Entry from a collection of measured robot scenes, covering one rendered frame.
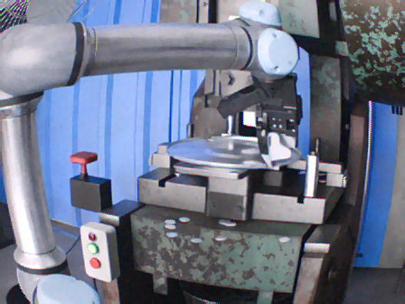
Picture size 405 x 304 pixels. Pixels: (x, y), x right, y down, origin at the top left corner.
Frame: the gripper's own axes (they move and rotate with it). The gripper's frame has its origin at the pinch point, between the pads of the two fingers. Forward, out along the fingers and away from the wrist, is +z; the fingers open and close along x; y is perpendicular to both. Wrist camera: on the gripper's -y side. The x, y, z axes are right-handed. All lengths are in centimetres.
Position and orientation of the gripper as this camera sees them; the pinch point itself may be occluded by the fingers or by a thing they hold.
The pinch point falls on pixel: (268, 160)
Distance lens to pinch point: 129.0
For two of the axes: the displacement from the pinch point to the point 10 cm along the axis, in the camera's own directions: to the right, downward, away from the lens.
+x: 3.2, -5.8, 7.5
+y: 9.4, 1.0, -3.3
